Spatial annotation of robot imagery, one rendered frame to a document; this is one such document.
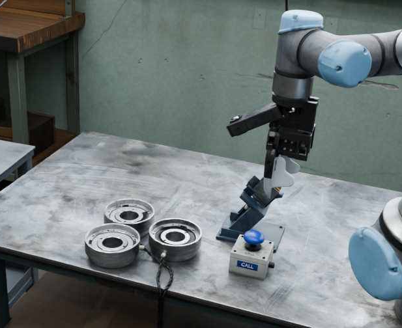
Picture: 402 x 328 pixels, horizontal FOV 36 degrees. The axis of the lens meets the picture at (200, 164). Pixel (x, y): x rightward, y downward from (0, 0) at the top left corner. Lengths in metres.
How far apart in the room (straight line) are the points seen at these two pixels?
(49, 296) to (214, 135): 1.57
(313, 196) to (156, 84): 1.57
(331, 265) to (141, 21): 1.87
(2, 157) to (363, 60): 1.20
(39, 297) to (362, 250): 0.84
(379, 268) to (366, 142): 1.86
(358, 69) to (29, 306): 0.92
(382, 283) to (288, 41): 0.44
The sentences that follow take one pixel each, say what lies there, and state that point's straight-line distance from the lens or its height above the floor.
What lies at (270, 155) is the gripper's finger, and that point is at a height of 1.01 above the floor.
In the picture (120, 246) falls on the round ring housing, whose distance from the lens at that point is 1.19.
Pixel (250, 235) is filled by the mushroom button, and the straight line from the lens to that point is 1.16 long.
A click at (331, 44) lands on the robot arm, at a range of 1.03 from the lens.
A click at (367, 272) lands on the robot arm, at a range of 0.98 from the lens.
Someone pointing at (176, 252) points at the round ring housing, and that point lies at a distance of 1.18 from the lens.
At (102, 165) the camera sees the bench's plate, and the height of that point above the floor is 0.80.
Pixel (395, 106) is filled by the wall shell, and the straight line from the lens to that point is 2.72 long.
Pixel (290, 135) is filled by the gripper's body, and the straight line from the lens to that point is 1.16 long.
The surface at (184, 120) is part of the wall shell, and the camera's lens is 2.93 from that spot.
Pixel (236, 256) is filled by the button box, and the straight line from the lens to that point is 1.16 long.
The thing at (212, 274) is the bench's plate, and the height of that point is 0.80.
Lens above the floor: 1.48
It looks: 25 degrees down
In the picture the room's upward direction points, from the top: 4 degrees clockwise
